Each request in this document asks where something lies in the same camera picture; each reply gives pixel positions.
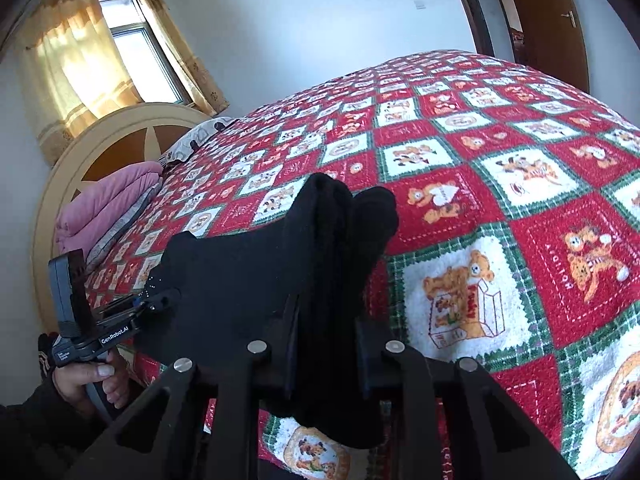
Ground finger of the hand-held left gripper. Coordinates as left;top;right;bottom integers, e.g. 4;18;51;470
142;287;182;313

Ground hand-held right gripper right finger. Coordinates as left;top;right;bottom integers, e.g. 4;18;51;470
355;317;581;480

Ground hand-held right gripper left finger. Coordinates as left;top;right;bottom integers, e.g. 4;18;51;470
65;294;303;480

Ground black pants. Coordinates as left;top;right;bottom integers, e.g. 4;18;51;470
132;172;401;451

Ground person's left forearm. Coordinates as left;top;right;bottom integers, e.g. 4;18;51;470
0;332;111;480

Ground person's left hand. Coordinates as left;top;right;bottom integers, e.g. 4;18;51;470
52;347;131;418

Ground pink folded quilt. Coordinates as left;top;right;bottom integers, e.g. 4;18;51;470
55;160;163;256

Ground cream wooden headboard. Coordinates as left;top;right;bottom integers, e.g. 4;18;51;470
31;102;216;333

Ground grey patterned pillow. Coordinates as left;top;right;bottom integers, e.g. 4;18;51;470
159;116;236;167

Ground wide yellow curtain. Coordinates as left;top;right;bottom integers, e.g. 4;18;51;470
15;0;143;166

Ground window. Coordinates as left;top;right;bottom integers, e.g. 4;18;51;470
97;0;193;106

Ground narrow yellow curtain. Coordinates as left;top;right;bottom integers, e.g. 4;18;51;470
127;0;231;116

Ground red checked printed blanket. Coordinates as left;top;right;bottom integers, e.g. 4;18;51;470
82;50;640;480

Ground brown wooden door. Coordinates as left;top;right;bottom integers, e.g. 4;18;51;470
500;0;591;96

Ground dark door frame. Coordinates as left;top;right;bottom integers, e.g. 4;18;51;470
442;0;526;61

